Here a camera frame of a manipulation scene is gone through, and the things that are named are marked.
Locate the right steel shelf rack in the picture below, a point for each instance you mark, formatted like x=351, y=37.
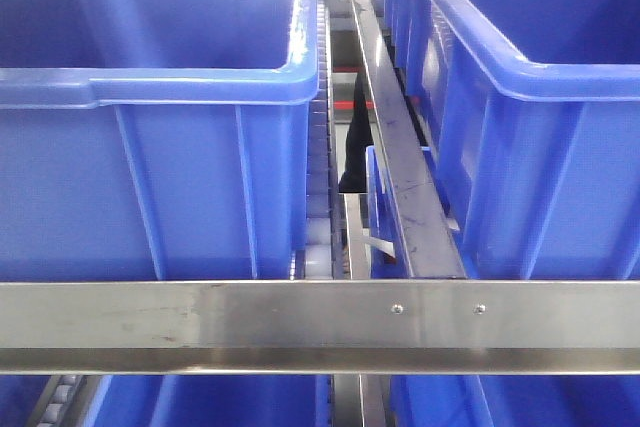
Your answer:
x=434, y=321

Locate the blue bin at left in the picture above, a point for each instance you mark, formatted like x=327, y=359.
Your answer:
x=155, y=139

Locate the blue target bin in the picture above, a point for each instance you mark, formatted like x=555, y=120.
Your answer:
x=532, y=112

